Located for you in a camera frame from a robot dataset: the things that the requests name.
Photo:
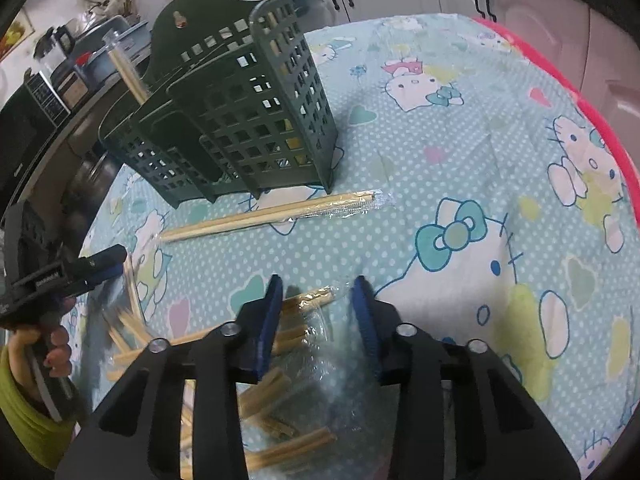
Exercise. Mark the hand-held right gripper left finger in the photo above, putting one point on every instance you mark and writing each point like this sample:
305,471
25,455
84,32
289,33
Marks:
267,330

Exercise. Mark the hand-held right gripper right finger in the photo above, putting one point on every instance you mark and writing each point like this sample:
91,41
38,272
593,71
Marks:
365,330

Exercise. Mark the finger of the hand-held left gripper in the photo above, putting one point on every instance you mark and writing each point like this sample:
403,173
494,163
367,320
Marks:
102,256
95,280

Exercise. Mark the pile of chopsticks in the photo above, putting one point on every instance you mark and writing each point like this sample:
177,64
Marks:
295,305

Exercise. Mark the wooden chopsticks pair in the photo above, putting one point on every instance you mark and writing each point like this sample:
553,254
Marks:
250,220
125,67

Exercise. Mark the green plastic utensil holder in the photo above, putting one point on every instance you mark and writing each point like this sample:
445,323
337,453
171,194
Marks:
260,110

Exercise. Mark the person's left hand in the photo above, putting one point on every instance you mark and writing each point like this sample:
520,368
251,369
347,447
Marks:
57,355

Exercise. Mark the dark metal pot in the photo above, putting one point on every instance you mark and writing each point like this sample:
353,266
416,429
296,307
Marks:
90,190

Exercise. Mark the black microwave oven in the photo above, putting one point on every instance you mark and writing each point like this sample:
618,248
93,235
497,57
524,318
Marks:
25,130

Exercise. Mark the cartoon cat printed tablecloth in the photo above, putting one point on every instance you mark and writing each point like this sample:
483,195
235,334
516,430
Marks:
450,160

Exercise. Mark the black blender jar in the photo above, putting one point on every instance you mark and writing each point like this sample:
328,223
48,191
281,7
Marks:
55,47

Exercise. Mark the blue plastic basin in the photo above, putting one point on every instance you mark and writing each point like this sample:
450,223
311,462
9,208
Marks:
115,45

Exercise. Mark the framed fruit wall picture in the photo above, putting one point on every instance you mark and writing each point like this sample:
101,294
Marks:
15,35

